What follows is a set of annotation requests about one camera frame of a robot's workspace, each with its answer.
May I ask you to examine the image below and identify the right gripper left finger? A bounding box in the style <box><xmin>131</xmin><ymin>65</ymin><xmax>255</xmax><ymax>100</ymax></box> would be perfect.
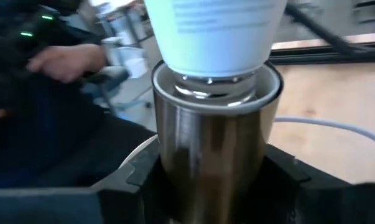
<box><xmin>0</xmin><ymin>139</ymin><xmax>176</xmax><ymax>224</ymax></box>

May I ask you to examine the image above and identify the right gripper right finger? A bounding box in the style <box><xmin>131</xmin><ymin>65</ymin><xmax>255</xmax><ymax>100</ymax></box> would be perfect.
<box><xmin>245</xmin><ymin>144</ymin><xmax>375</xmax><ymax>224</ymax></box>

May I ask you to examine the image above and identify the metal lamp socket with base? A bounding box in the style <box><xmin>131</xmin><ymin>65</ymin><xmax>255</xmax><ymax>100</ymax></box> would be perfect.
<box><xmin>90</xmin><ymin>60</ymin><xmax>284</xmax><ymax>224</ymax></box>

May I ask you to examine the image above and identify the white lightbulb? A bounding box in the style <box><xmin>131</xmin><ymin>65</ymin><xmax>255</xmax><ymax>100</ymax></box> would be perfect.
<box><xmin>144</xmin><ymin>0</ymin><xmax>288</xmax><ymax>106</ymax></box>

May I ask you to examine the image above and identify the person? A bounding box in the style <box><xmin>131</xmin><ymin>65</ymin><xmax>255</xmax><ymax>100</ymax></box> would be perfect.
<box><xmin>0</xmin><ymin>40</ymin><xmax>159</xmax><ymax>190</ymax></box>

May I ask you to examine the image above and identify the person's hand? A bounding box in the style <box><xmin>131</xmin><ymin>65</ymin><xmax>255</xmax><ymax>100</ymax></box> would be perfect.
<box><xmin>27</xmin><ymin>43</ymin><xmax>108</xmax><ymax>83</ymax></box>

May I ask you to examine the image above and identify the black device with green lights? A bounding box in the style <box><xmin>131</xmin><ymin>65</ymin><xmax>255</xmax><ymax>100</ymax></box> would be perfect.
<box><xmin>0</xmin><ymin>0</ymin><xmax>101</xmax><ymax>77</ymax></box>

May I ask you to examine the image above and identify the beige wooden desk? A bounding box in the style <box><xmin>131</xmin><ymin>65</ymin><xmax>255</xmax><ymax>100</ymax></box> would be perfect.
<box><xmin>271</xmin><ymin>32</ymin><xmax>375</xmax><ymax>50</ymax></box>

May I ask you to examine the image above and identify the white lamp cable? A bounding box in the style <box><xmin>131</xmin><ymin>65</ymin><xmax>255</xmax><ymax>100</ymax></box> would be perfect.
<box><xmin>274</xmin><ymin>116</ymin><xmax>375</xmax><ymax>149</ymax></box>

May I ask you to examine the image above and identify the black metal frame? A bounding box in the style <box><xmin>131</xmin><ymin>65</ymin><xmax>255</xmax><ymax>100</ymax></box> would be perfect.
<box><xmin>269</xmin><ymin>46</ymin><xmax>375</xmax><ymax>67</ymax></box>

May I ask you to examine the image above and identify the white metal furniture frame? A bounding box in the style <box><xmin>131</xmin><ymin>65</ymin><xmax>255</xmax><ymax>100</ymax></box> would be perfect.
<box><xmin>92</xmin><ymin>0</ymin><xmax>155</xmax><ymax>80</ymax></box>

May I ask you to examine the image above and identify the thick black camera cable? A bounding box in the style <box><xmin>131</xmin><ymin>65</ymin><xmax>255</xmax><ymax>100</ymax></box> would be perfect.
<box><xmin>285</xmin><ymin>2</ymin><xmax>373</xmax><ymax>54</ymax></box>

